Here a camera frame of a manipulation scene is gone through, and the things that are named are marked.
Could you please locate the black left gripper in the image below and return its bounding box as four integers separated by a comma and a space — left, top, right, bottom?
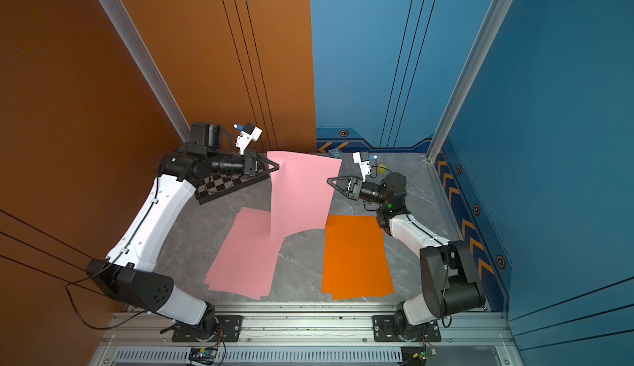
207, 151, 279, 180

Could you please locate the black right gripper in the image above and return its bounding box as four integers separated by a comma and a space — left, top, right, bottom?
329, 178, 390, 209

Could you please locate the pink paper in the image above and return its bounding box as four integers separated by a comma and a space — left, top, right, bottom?
267, 151, 342, 244

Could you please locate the orange curved paper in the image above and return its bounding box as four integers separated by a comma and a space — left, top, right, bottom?
322, 215, 395, 300

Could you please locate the pink paper underneath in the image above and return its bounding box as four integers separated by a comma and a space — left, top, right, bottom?
205, 208, 281, 300

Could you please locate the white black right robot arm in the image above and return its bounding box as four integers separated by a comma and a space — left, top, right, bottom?
327, 172, 486, 341

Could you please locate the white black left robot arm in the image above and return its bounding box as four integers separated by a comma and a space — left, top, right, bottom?
86, 123, 279, 341

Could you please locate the small blue toy box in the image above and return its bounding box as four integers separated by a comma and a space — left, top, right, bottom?
328, 148, 343, 160

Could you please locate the black grey chessboard case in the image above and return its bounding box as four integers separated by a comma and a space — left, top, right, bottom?
195, 174, 270, 205

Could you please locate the right green circuit board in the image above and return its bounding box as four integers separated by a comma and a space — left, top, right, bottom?
399, 346, 438, 366

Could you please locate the green circuit board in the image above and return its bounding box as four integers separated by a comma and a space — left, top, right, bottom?
399, 346, 438, 366
188, 347, 223, 366

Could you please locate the left green circuit board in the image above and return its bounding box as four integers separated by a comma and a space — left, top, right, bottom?
188, 347, 223, 366

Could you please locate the ventilation grille strip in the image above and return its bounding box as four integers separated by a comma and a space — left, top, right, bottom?
112, 346, 403, 364

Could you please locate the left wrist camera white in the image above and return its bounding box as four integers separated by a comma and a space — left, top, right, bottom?
234, 123, 263, 155

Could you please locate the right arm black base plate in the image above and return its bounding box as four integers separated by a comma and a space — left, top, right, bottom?
371, 315, 442, 343

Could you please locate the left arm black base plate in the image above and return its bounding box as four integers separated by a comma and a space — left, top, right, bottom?
171, 315, 244, 343

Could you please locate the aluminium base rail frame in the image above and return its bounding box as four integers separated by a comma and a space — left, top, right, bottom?
91, 303, 522, 365

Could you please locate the left aluminium corner post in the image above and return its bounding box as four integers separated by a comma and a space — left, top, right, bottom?
98, 0, 190, 141

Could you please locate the aluminium corner post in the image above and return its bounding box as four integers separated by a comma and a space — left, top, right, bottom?
426, 0, 513, 163
98, 0, 190, 141

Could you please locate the right aluminium corner post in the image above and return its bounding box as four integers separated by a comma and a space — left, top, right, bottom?
426, 0, 513, 163

